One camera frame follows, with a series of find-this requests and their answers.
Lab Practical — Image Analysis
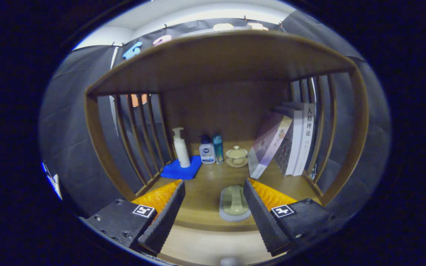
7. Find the green scrub brush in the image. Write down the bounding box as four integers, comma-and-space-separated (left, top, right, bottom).
219, 185, 252, 222

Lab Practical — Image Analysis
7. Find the white blue object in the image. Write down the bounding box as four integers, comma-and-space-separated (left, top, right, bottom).
42, 161, 63, 201

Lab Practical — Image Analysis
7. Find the wooden drawer with black knob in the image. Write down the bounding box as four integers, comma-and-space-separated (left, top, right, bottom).
158, 224, 287, 266

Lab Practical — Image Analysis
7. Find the wooden cabinet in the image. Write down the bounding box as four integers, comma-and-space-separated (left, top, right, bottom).
84, 30, 369, 233

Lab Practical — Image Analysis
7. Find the beige lidded teacup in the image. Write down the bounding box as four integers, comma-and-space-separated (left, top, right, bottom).
225, 146, 249, 168

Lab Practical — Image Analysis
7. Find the wooden countertop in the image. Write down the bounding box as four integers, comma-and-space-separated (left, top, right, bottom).
135, 140, 324, 232

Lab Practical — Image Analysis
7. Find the white lettered book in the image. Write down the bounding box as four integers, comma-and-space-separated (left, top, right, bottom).
283, 102, 316, 177

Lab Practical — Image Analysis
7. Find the blue folded cloth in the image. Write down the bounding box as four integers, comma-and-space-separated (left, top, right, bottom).
160, 155, 203, 180

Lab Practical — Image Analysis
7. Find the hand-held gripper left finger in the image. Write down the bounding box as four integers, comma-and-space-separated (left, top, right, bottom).
82, 180, 186, 255

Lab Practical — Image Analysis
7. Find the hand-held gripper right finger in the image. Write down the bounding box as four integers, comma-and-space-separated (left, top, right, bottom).
243, 178, 348, 258

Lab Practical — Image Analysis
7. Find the white lotion bottle blue cap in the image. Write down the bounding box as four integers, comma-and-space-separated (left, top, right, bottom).
199, 135, 216, 164

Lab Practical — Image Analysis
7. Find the white pump bottle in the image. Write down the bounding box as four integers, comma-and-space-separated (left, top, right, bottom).
172, 127, 191, 168

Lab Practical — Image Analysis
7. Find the teal slim bottle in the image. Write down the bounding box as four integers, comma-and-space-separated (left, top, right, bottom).
213, 134, 224, 165

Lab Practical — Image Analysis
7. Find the purple white book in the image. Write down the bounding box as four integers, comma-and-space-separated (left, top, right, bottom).
247, 112, 293, 180

